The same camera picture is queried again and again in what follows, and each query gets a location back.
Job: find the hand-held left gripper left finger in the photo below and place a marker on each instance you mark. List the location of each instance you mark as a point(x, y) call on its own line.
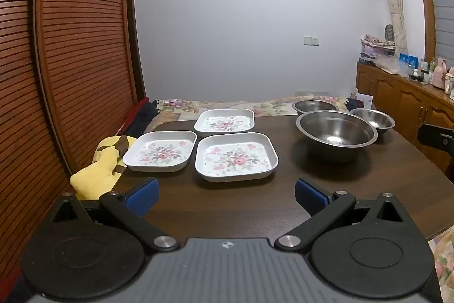
point(143, 197)

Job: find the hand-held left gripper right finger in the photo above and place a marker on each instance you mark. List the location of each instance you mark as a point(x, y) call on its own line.
point(309, 197)

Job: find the floral white square plate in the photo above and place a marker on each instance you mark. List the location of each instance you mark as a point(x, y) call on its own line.
point(236, 159)
point(224, 122)
point(161, 154)

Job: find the small flared stainless steel bowl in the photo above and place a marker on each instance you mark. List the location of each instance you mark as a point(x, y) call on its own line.
point(372, 120)

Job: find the large stainless steel bowl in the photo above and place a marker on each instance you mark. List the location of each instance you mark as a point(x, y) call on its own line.
point(337, 131)

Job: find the deep medium stainless steel bowl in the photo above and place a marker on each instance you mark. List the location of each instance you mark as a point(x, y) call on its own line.
point(314, 106)

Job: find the wooden sideboard cabinet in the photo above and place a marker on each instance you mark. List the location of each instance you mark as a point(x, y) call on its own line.
point(400, 100)

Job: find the yellow plush toy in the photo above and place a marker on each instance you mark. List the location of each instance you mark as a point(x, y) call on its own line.
point(95, 175)

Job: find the pink bottle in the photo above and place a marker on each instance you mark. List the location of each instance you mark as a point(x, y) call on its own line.
point(439, 74)

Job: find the row of small bottles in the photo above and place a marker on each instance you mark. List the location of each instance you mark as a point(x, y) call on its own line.
point(424, 72)

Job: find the dark navy clothing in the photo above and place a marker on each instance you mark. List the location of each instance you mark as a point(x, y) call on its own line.
point(145, 118)

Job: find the white paper card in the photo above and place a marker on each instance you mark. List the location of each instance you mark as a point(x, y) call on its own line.
point(365, 100)

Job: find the blue box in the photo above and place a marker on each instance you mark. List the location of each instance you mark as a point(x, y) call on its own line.
point(408, 60)

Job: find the red cloth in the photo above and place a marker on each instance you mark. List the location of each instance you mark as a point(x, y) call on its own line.
point(133, 113)

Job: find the clear plastic bag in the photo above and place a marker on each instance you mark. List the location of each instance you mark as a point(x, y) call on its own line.
point(390, 65)

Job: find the floral bed blanket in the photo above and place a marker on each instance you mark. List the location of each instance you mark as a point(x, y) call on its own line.
point(269, 107)

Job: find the pile of papers and cloth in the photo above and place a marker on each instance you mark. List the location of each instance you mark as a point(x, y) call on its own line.
point(376, 46)

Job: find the grey ribbed object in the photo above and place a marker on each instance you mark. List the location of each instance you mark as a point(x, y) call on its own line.
point(389, 33)

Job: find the wooden slatted wardrobe door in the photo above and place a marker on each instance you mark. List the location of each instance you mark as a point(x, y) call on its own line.
point(17, 111)
point(85, 40)

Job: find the white wall switch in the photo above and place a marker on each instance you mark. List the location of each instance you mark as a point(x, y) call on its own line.
point(311, 40)

